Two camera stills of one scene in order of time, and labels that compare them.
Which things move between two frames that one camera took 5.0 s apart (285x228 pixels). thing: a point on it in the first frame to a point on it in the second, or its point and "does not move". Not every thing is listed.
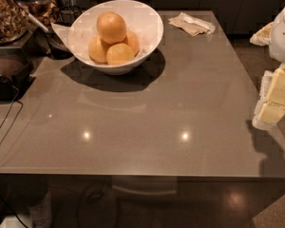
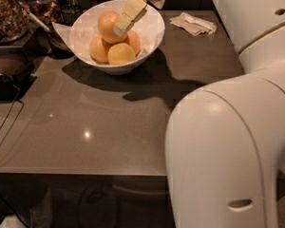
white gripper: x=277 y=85 to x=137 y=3
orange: x=119 y=53 does not move
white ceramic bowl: x=141 y=18 does not move
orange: x=111 y=28 does not move
